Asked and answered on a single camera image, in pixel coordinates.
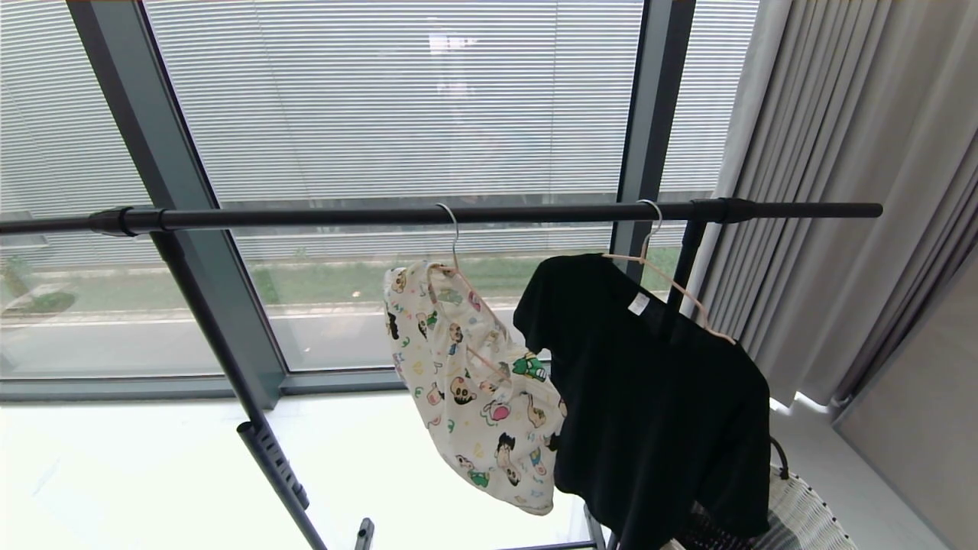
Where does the cream printed garment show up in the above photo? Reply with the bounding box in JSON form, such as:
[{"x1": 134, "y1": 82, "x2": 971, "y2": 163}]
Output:
[{"x1": 381, "y1": 259, "x2": 568, "y2": 517}]

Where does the window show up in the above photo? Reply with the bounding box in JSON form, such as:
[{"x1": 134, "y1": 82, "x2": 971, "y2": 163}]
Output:
[{"x1": 0, "y1": 0, "x2": 763, "y2": 403}]

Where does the white laundry basket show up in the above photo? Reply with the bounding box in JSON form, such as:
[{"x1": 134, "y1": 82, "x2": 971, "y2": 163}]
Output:
[{"x1": 663, "y1": 435, "x2": 859, "y2": 550}]

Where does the pink clothes hanger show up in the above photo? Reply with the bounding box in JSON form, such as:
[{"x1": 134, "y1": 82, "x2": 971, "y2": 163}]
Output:
[
  {"x1": 426, "y1": 202, "x2": 511, "y2": 380},
  {"x1": 601, "y1": 199, "x2": 739, "y2": 347}
]

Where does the beige curtain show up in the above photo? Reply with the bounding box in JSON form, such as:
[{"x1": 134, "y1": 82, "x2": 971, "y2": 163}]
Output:
[{"x1": 678, "y1": 0, "x2": 978, "y2": 411}]

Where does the black garment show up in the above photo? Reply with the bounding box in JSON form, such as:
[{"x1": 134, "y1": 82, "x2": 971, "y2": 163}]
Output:
[{"x1": 511, "y1": 253, "x2": 773, "y2": 550}]

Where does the black clothes rack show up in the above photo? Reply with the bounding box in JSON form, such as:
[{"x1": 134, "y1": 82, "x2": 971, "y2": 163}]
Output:
[{"x1": 0, "y1": 197, "x2": 884, "y2": 550}]

